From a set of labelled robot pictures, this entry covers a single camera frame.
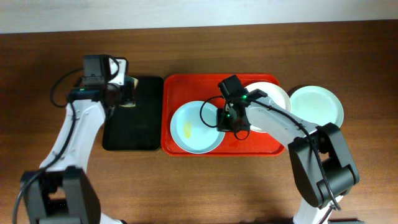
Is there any green and yellow sponge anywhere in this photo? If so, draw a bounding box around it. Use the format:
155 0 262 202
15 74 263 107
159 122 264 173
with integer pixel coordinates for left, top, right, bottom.
119 76 139 108

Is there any light blue plate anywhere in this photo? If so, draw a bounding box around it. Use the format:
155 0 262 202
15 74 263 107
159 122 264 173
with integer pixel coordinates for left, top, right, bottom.
170 101 225 154

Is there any white plate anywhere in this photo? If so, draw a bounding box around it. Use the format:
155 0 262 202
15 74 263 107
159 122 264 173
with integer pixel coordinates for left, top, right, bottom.
244 81 292 134

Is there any light green plate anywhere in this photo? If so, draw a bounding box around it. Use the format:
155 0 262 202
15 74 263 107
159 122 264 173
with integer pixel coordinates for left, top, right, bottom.
290 85 345 128

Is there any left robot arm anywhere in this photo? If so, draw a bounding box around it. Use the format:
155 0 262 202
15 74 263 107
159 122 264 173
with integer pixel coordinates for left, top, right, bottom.
12 54 137 223

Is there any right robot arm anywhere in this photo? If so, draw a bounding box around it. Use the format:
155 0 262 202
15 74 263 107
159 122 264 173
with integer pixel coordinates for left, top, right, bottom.
220 88 360 223

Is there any red plastic tray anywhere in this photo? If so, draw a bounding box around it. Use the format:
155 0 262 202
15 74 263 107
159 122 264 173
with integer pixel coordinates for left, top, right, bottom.
161 73 285 157

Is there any black plastic tray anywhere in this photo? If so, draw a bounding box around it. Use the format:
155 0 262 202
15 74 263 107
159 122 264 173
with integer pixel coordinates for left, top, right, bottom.
102 77 164 151

